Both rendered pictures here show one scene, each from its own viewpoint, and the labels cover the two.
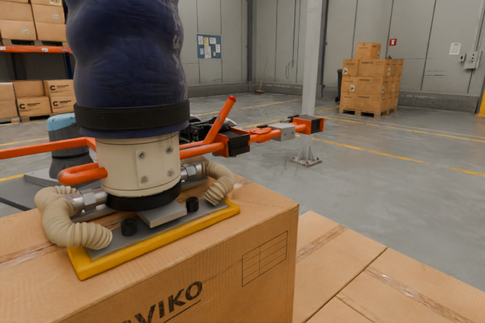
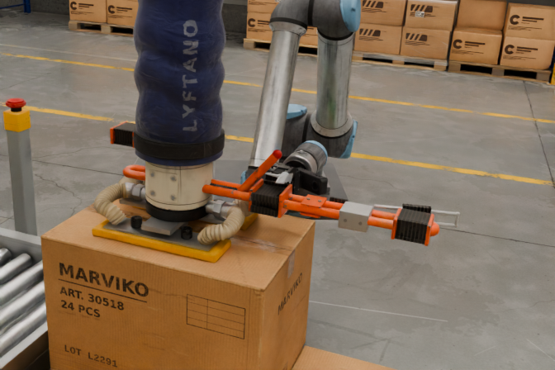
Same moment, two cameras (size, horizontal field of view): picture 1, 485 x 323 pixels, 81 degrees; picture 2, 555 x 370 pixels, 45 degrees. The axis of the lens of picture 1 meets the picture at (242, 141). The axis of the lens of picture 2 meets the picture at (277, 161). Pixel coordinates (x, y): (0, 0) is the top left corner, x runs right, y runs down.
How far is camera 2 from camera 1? 133 cm
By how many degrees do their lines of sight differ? 56
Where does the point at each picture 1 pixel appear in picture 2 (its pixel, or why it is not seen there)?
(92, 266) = (98, 230)
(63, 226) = (101, 198)
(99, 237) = (111, 215)
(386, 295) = not seen: outside the picture
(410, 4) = not seen: outside the picture
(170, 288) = (124, 273)
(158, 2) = (167, 68)
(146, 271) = (114, 250)
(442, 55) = not seen: outside the picture
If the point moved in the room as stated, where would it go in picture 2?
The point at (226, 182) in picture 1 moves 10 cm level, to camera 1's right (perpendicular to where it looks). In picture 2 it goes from (215, 229) to (234, 247)
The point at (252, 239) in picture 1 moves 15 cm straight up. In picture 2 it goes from (198, 286) to (199, 227)
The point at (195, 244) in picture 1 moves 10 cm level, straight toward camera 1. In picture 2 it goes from (154, 258) to (115, 269)
